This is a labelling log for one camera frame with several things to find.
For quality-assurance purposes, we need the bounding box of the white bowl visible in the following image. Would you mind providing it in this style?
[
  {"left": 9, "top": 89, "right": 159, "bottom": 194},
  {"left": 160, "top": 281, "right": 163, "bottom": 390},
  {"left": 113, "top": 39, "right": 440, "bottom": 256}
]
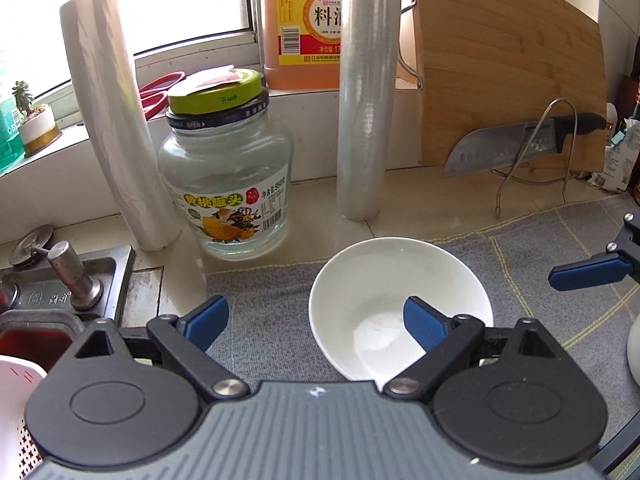
[
  {"left": 308, "top": 237, "right": 494, "bottom": 387},
  {"left": 626, "top": 315, "right": 640, "bottom": 385}
]

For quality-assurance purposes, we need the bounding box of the steel kitchen sink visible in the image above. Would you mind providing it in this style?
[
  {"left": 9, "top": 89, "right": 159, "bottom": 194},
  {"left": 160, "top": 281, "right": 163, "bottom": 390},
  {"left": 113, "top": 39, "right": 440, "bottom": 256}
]
[{"left": 0, "top": 224, "right": 138, "bottom": 361}]

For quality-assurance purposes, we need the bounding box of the grey and teal towel mat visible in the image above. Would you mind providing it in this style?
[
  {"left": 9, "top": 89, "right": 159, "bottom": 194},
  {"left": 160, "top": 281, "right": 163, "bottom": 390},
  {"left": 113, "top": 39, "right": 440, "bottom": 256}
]
[{"left": 207, "top": 195, "right": 639, "bottom": 440}]

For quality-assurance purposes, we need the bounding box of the white plastic food bag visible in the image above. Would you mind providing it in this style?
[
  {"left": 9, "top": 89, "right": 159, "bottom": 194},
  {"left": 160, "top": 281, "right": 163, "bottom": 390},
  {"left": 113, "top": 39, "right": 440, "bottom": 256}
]
[{"left": 588, "top": 118, "right": 639, "bottom": 193}]

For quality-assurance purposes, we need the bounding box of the sink soap dispenser pump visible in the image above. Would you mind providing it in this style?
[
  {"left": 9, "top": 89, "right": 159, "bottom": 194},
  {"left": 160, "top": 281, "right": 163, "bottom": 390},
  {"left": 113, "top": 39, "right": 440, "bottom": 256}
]
[{"left": 30, "top": 240, "right": 103, "bottom": 311}]

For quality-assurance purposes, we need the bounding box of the glass jar yellow-green lid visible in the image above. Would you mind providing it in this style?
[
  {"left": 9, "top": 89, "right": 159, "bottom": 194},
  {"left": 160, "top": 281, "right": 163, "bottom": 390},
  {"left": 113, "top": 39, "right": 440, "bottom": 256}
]
[{"left": 157, "top": 65, "right": 294, "bottom": 260}]

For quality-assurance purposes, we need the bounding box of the red and white colander basin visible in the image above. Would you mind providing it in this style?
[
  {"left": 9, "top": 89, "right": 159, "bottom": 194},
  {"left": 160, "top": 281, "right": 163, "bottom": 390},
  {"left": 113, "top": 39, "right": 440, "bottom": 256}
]
[{"left": 1, "top": 327, "right": 72, "bottom": 479}]

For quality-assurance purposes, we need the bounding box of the bamboo cutting board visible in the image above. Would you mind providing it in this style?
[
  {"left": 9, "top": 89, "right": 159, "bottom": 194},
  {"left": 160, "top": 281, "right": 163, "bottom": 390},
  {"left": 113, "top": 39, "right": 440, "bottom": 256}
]
[{"left": 412, "top": 0, "right": 606, "bottom": 166}]

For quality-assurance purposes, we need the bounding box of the small potted succulent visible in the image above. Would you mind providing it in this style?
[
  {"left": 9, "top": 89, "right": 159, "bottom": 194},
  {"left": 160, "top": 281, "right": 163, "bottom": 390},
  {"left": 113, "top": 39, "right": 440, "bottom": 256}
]
[{"left": 12, "top": 80, "right": 61, "bottom": 157}]

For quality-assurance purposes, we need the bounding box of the green dish soap bottle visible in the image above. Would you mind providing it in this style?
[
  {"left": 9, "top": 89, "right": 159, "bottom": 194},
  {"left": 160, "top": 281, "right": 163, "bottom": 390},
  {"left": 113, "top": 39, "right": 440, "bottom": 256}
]
[{"left": 0, "top": 84, "right": 25, "bottom": 171}]

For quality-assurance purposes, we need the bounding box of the plastic wrap roll right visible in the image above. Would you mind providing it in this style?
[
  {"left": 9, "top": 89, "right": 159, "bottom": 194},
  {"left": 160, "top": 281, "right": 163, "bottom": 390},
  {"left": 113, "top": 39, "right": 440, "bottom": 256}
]
[{"left": 336, "top": 0, "right": 401, "bottom": 221}]

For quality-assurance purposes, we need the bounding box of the plastic wrap roll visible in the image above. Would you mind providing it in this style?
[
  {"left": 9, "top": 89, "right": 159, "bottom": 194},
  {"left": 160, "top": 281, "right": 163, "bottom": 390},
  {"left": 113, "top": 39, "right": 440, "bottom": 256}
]
[
  {"left": 336, "top": 0, "right": 401, "bottom": 221},
  {"left": 60, "top": 0, "right": 181, "bottom": 252}
]

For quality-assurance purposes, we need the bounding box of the plastic wrap roll left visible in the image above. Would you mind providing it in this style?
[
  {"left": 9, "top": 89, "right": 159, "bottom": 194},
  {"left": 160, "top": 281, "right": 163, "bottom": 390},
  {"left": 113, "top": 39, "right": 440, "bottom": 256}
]
[{"left": 60, "top": 0, "right": 181, "bottom": 252}]

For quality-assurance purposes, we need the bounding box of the orange cooking wine jug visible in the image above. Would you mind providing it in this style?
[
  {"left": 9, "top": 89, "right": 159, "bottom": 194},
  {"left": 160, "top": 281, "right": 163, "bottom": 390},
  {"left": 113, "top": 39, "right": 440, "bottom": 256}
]
[{"left": 260, "top": 0, "right": 342, "bottom": 91}]

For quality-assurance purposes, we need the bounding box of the metal wire rack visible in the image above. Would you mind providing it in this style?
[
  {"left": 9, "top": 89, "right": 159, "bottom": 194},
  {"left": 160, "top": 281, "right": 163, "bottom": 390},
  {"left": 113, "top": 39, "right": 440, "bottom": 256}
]
[{"left": 491, "top": 96, "right": 582, "bottom": 219}]

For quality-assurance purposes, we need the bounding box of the kitchen knife black handle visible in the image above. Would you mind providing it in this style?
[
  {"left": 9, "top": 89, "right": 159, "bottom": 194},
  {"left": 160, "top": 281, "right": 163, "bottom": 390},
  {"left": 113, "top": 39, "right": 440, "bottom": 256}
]
[{"left": 442, "top": 115, "right": 574, "bottom": 179}]

